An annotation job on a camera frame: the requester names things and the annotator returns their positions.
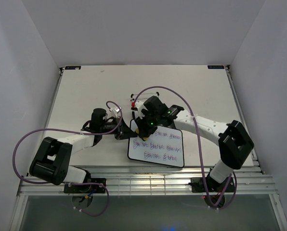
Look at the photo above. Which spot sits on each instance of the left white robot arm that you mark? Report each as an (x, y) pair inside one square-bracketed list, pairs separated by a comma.
[(51, 162)]

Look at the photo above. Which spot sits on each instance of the left blue table label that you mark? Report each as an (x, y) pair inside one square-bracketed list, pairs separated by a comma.
[(72, 67)]

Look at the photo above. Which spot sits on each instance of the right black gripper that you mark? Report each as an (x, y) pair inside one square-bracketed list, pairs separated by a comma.
[(144, 131)]

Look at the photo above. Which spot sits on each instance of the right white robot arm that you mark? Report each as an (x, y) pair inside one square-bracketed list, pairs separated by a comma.
[(233, 141)]

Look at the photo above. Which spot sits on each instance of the yellow bone-shaped eraser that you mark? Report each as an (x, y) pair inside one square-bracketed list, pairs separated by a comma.
[(142, 134)]

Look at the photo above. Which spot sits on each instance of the wire whiteboard easel stand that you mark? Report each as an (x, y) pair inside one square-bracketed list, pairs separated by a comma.
[(142, 97)]

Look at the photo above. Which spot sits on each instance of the blue table label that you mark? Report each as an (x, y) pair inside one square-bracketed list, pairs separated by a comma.
[(72, 67), (215, 67)]

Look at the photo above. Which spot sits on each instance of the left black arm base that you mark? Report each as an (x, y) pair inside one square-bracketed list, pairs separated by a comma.
[(86, 189)]

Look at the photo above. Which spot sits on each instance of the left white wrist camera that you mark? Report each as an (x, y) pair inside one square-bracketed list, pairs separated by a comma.
[(115, 111)]

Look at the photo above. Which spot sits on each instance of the right blue table label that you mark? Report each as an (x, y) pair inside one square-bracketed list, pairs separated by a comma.
[(215, 67)]

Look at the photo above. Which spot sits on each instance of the aluminium extrusion rail frame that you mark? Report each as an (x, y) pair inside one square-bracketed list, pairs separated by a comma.
[(148, 181)]

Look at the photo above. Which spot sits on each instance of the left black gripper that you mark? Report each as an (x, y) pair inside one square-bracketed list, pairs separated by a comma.
[(123, 131)]

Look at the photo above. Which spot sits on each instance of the small black-framed whiteboard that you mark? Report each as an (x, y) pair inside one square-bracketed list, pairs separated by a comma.
[(164, 147)]

